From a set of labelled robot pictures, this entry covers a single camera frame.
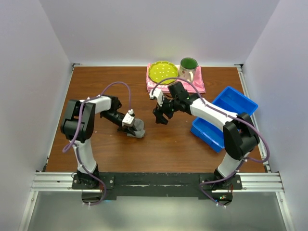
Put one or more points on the grey sock black stripes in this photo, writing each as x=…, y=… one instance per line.
x=139, y=126

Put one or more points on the aluminium frame rail front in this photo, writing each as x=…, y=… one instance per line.
x=53, y=205

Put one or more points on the cream mug green inside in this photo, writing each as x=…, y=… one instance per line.
x=187, y=69

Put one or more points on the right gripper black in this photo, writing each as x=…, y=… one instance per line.
x=160, y=119

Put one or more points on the yellow-green dotted plate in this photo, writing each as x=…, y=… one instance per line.
x=160, y=70

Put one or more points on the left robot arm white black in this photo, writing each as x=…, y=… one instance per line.
x=78, y=126

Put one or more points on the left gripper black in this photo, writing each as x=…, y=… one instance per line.
x=123, y=129

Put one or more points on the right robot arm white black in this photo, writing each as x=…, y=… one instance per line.
x=239, y=134

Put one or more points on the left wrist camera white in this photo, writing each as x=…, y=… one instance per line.
x=129, y=118

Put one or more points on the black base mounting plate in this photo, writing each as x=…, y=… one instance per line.
x=200, y=185

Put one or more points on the blue plastic divided bin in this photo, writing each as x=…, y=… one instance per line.
x=208, y=125

